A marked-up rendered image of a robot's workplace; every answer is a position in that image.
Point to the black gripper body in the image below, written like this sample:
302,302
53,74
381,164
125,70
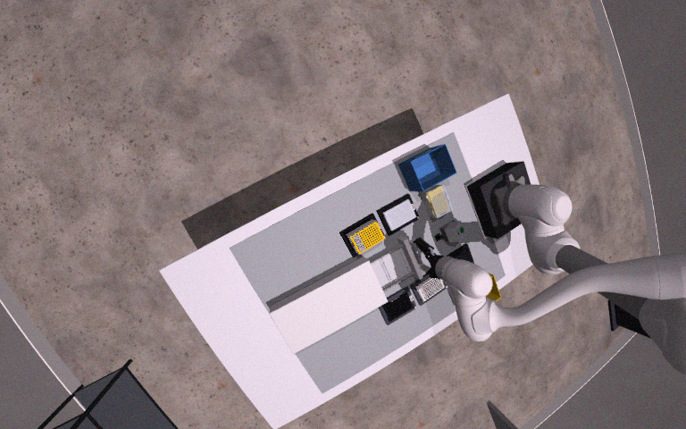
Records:
434,260

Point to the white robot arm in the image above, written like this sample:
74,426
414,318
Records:
538,207

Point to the blue bin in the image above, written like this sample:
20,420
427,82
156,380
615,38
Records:
426,171

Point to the grey bench mat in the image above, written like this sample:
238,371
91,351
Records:
307,246

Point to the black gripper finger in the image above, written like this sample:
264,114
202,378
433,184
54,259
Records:
428,270
423,246

